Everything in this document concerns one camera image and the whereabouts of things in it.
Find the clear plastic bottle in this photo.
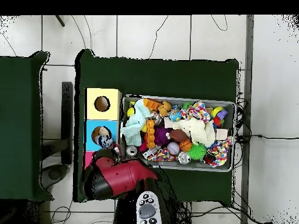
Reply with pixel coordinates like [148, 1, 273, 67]
[94, 134, 115, 150]

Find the shallow metal mesh bin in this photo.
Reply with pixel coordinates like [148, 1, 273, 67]
[118, 94, 237, 173]

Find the purple spiky ball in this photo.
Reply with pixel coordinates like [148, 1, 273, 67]
[154, 127, 173, 146]

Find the brown toy football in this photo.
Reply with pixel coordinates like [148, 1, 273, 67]
[169, 129, 189, 142]

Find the colourful spotted cloth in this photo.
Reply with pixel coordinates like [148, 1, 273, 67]
[206, 136, 233, 167]
[179, 99, 211, 124]

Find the dark green side table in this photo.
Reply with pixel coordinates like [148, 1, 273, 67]
[0, 50, 54, 202]

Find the long orange toy brick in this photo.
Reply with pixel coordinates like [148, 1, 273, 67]
[145, 119, 156, 149]

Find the wooden box with three holes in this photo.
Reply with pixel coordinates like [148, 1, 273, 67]
[83, 87, 123, 169]

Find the blue globe ball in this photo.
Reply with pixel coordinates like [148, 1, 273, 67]
[168, 109, 182, 123]

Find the grey metal bar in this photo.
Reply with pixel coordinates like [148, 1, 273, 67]
[240, 15, 255, 224]

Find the black cable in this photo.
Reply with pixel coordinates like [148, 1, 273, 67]
[235, 134, 299, 144]

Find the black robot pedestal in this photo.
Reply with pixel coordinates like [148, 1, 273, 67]
[113, 198, 137, 224]

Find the cream muslin cloth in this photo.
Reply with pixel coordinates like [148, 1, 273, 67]
[172, 117, 217, 148]

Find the green spiky ball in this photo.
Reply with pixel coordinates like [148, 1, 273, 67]
[186, 142, 208, 161]

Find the mint green cloth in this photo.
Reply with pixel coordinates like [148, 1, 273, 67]
[120, 99, 151, 147]

